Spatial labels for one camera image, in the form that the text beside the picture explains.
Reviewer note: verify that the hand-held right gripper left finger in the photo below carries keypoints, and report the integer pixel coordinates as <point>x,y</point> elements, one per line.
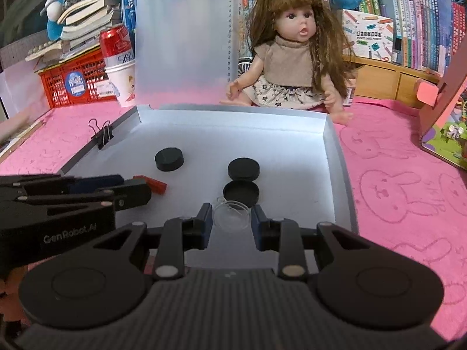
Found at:
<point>206,226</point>

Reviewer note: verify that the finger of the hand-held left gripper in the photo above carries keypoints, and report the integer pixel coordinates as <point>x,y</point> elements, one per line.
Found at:
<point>95,183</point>
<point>131,195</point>

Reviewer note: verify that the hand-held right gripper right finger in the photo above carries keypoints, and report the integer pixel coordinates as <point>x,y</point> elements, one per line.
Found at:
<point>259,229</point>

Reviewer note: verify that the red hair clip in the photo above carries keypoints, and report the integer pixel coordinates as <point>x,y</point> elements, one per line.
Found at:
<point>155,185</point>

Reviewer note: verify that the black round jar base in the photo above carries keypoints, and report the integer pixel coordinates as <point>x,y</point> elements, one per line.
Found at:
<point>240,195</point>

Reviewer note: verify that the black round puck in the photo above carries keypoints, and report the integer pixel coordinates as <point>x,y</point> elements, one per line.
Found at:
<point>169,159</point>

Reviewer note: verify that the white cardboard box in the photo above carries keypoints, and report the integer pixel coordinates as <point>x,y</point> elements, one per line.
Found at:
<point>189,131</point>

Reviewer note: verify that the small black binder clip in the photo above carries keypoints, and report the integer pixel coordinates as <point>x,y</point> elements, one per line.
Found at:
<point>104,135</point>

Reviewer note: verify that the pile of papers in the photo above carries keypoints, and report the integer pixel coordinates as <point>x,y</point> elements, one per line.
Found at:
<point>18,135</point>

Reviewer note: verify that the red plastic basket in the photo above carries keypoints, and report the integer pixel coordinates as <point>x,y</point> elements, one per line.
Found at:
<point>62,87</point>

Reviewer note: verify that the white paper cup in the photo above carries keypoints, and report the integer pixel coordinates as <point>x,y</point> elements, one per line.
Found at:
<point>122,84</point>

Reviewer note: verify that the white paper sheet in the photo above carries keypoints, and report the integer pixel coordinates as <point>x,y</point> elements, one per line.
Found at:
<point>22,87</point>

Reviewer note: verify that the pink rabbit print towel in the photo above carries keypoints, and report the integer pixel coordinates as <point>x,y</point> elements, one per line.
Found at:
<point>394,197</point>

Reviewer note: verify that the red drink can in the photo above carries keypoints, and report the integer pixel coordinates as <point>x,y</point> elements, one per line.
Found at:
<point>116,45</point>

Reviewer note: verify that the grey grid board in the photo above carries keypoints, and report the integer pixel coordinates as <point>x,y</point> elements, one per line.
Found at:
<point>18,53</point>

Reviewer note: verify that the translucent clipboard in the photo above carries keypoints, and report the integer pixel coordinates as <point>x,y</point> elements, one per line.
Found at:
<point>182,43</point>

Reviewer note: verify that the small bottle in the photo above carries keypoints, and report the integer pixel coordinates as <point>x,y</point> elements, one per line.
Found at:
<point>351,93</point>

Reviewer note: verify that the stack of worn books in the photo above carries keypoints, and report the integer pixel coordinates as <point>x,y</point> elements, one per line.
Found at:
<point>87,14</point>

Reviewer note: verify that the brown-haired doll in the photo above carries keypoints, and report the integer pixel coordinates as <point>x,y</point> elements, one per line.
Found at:
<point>292,62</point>

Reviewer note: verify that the dark framed screen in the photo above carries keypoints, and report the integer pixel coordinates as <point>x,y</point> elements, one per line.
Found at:
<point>29,11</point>

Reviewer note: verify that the wooden shelf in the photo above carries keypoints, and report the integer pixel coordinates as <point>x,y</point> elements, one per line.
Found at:
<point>386,80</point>

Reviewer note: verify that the colourful picture book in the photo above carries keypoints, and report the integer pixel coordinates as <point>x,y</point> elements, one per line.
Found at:
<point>445,124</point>

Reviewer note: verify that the white printed carton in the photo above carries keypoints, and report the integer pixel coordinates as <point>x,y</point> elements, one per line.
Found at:
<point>366,34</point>

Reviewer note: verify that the row of shelved books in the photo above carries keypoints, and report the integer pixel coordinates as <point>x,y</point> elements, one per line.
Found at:
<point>412,25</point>

